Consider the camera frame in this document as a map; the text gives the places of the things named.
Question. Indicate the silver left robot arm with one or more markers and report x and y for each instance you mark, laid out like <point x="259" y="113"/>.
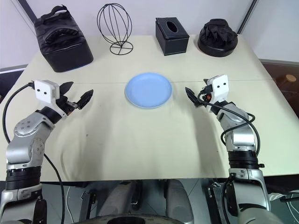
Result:
<point x="23" y="133"/>

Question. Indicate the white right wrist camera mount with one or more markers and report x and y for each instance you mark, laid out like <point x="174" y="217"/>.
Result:
<point x="219" y="88"/>

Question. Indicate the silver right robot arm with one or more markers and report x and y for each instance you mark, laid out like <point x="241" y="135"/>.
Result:
<point x="240" y="137"/>

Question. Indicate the black leather tissue box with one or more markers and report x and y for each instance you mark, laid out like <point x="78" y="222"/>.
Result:
<point x="174" y="42"/>

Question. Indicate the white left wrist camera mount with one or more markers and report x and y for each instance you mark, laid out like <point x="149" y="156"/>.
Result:
<point x="44" y="91"/>

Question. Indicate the light blue round plate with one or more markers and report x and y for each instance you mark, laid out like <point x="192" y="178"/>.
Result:
<point x="149" y="90"/>

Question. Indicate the cream tablecloth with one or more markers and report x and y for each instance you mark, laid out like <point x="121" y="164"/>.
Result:
<point x="144" y="140"/>

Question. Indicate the black crumpled gloves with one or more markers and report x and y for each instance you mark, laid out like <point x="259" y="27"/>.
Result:
<point x="218" y="30"/>

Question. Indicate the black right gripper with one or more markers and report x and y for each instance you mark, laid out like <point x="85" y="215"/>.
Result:
<point x="206" y="94"/>

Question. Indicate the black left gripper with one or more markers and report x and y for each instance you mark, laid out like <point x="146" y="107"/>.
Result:
<point x="66" y="105"/>

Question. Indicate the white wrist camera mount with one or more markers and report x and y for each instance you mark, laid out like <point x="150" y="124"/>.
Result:
<point x="219" y="88"/>
<point x="44" y="91"/>

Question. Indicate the grey rounded robot leg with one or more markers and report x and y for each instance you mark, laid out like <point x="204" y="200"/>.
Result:
<point x="178" y="198"/>
<point x="121" y="198"/>

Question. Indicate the round wooden disc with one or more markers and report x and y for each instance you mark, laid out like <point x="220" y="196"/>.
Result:
<point x="290" y="77"/>

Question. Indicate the black slanted pole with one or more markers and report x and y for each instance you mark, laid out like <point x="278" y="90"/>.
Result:
<point x="247" y="16"/>
<point x="30" y="9"/>

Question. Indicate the black padded bag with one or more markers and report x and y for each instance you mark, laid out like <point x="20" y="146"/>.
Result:
<point x="65" y="51"/>

